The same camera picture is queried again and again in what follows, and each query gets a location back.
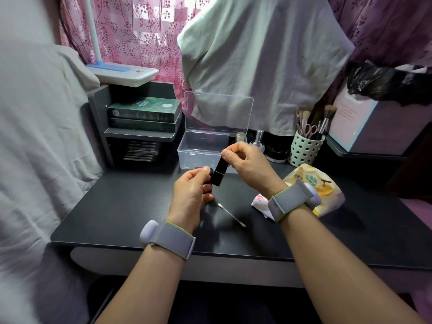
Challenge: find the white bedding cloth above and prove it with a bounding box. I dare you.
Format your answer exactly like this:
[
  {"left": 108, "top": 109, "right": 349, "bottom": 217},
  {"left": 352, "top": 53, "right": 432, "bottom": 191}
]
[{"left": 0, "top": 0, "right": 106, "bottom": 324}]

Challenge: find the person's left forearm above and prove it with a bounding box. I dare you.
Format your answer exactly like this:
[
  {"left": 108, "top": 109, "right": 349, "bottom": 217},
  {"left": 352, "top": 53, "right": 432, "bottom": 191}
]
[{"left": 95, "top": 244, "right": 185, "bottom": 324}]

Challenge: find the patterned tissue pack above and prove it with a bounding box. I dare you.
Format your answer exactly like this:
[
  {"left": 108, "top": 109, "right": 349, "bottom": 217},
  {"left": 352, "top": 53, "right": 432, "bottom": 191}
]
[{"left": 251, "top": 163, "right": 346, "bottom": 220}]

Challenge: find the white cotton swab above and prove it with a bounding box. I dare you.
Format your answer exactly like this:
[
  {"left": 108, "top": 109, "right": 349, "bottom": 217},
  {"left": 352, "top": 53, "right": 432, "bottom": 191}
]
[{"left": 217, "top": 203, "right": 247, "bottom": 228}]

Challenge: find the person's right forearm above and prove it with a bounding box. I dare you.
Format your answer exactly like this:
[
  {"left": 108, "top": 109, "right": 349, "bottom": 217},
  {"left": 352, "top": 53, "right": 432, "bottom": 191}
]
[{"left": 279, "top": 206, "right": 426, "bottom": 324}]

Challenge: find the white hanging shirt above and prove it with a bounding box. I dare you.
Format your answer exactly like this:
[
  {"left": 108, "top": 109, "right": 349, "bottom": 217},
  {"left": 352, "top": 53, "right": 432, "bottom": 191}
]
[{"left": 177, "top": 0, "right": 356, "bottom": 137}]

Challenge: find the black lipstick tube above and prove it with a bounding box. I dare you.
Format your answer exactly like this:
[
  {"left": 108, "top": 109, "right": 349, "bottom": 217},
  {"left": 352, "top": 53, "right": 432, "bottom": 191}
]
[{"left": 209, "top": 156, "right": 230, "bottom": 187}]

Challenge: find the pink floral curtain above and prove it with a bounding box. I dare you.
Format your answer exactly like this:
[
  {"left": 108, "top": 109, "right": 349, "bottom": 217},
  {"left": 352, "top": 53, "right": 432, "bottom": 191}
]
[{"left": 58, "top": 0, "right": 432, "bottom": 108}]

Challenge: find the person's left hand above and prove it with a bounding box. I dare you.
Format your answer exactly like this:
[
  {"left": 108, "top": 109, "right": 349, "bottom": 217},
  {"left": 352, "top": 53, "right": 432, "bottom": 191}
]
[{"left": 166, "top": 166, "right": 214, "bottom": 234}]

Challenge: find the clear bottle with silver cap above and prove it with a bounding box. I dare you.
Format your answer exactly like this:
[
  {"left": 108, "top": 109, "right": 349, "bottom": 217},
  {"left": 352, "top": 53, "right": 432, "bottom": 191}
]
[{"left": 250, "top": 129, "right": 266, "bottom": 153}]

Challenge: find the person's right hand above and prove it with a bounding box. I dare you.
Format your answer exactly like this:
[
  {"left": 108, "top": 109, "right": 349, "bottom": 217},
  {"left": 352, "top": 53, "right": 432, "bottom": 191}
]
[{"left": 221, "top": 142, "right": 288, "bottom": 200}]

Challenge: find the dark green flat box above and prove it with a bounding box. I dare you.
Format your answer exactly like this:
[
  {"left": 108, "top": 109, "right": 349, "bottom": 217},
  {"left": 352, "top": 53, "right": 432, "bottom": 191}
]
[{"left": 108, "top": 112, "right": 182, "bottom": 133}]

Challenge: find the black plastic bag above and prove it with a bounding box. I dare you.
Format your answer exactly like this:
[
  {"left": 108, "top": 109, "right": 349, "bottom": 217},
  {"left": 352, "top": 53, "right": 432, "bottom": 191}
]
[{"left": 346, "top": 60, "right": 432, "bottom": 107}]

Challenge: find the white cardboard box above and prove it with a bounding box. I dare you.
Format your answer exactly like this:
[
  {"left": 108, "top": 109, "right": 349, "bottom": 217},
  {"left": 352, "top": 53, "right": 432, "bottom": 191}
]
[{"left": 328, "top": 65, "right": 432, "bottom": 156}]

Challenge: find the clear plastic storage box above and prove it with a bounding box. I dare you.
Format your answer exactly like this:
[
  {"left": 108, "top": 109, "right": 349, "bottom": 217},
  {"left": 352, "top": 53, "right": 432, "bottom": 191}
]
[{"left": 177, "top": 90, "right": 254, "bottom": 171}]

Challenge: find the grey corner shelf board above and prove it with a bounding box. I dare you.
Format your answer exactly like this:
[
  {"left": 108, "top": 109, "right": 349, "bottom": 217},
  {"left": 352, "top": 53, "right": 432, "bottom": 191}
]
[{"left": 324, "top": 134, "right": 410, "bottom": 162}]

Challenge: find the makeup brush with tan bristles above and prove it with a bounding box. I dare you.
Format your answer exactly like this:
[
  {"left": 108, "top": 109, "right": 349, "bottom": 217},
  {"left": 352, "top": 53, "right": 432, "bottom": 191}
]
[{"left": 317, "top": 105, "right": 338, "bottom": 135}]

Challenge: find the grey wristband with white tracker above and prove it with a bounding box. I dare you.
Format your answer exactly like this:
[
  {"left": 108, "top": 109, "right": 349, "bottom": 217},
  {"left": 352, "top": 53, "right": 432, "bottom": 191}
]
[
  {"left": 267, "top": 179, "right": 322, "bottom": 223},
  {"left": 140, "top": 220, "right": 196, "bottom": 261}
]

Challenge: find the purple cloth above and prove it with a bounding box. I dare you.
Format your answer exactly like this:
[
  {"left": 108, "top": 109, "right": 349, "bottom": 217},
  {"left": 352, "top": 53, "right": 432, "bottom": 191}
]
[{"left": 398, "top": 197, "right": 432, "bottom": 230}]

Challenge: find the stack of dark flat palettes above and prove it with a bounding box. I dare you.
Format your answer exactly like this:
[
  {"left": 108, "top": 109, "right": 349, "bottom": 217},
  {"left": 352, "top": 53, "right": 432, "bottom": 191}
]
[{"left": 122, "top": 140, "right": 160, "bottom": 162}]

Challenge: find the black round jar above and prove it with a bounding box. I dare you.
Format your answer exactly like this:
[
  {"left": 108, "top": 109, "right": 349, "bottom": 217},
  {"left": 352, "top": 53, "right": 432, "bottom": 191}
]
[{"left": 265, "top": 134, "right": 293, "bottom": 164}]

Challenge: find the white desk lamp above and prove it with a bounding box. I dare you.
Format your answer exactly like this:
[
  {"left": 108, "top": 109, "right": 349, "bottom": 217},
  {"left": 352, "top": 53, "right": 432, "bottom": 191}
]
[{"left": 82, "top": 0, "right": 159, "bottom": 88}]

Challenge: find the grey desktop shelf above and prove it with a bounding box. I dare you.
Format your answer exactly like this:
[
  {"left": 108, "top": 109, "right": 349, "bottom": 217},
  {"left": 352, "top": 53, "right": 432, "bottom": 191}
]
[{"left": 87, "top": 81, "right": 183, "bottom": 167}]

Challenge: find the pale green perforated brush cup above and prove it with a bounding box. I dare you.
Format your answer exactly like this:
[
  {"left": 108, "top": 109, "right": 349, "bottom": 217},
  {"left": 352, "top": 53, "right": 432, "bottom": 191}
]
[{"left": 288, "top": 130, "right": 326, "bottom": 168}]

